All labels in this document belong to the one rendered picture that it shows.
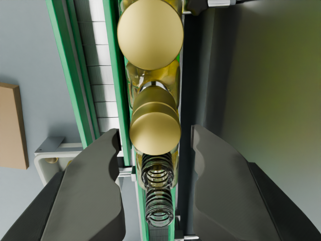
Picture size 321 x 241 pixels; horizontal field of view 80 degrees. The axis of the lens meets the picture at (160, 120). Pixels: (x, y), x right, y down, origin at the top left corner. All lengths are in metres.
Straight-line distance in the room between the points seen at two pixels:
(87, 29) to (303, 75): 0.34
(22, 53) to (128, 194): 0.56
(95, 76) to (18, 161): 0.45
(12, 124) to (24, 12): 0.30
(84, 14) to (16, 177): 0.63
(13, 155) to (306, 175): 0.74
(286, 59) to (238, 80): 0.10
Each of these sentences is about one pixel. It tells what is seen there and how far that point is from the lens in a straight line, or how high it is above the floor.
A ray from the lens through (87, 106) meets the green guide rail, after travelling 0.40.
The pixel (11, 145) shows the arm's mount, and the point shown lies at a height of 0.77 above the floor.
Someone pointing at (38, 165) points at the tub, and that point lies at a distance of 0.65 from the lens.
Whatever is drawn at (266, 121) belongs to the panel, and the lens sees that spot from 0.23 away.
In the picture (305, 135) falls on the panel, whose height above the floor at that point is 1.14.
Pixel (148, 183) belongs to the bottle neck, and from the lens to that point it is 0.18.
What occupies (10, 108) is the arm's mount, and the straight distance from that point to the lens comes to 0.66.
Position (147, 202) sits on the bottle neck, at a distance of 0.22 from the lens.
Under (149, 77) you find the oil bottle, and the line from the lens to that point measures 0.18.
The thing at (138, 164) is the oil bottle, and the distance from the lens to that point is 0.25.
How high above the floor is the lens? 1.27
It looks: 61 degrees down
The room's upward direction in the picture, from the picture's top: 175 degrees clockwise
